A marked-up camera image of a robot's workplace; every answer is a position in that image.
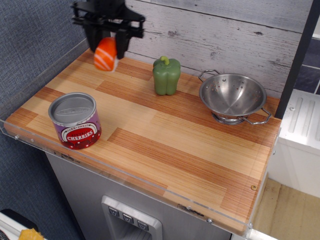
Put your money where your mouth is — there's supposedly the black right frame post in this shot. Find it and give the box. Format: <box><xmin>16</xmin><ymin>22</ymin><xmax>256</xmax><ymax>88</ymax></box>
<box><xmin>274</xmin><ymin>0</ymin><xmax>320</xmax><ymax>119</ymax></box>

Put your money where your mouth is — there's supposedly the grey toy fridge cabinet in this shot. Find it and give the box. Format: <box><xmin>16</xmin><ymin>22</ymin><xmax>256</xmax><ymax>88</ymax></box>
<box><xmin>47</xmin><ymin>153</ymin><xmax>232</xmax><ymax>240</ymax></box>

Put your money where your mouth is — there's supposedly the green bell pepper toy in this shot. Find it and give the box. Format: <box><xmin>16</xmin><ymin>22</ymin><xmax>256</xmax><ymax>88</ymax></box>
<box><xmin>152</xmin><ymin>56</ymin><xmax>181</xmax><ymax>96</ymax></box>

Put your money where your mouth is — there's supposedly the yellow toy piece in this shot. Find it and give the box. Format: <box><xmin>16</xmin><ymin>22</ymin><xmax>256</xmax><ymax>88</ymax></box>
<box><xmin>18</xmin><ymin>228</ymin><xmax>45</xmax><ymax>240</ymax></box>

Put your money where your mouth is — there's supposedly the steel colander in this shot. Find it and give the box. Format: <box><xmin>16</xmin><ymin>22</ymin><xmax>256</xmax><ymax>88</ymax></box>
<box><xmin>198</xmin><ymin>69</ymin><xmax>272</xmax><ymax>126</ymax></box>

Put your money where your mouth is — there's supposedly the silver dispenser panel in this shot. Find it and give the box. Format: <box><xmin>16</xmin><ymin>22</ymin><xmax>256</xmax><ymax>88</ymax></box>
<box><xmin>101</xmin><ymin>195</ymin><xmax>163</xmax><ymax>240</ymax></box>

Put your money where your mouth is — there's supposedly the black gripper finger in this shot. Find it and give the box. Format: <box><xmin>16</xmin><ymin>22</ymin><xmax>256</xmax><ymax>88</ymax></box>
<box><xmin>115</xmin><ymin>29</ymin><xmax>131</xmax><ymax>59</ymax></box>
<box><xmin>83</xmin><ymin>25</ymin><xmax>111</xmax><ymax>52</ymax></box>

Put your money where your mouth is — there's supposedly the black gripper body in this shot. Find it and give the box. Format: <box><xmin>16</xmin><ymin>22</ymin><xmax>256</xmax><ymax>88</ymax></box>
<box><xmin>71</xmin><ymin>0</ymin><xmax>146</xmax><ymax>38</ymax></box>

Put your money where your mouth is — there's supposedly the white toy cabinet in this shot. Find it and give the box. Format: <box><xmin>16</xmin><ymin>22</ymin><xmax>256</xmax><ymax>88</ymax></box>
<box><xmin>267</xmin><ymin>89</ymin><xmax>320</xmax><ymax>197</ymax></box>

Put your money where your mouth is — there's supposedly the orange salmon sushi toy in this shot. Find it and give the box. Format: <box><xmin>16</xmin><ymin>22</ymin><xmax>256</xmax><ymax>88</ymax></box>
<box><xmin>93</xmin><ymin>37</ymin><xmax>119</xmax><ymax>72</ymax></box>

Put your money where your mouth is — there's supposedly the purple cherries can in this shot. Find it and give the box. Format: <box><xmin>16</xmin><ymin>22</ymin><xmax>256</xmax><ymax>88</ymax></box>
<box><xmin>48</xmin><ymin>92</ymin><xmax>102</xmax><ymax>150</ymax></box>

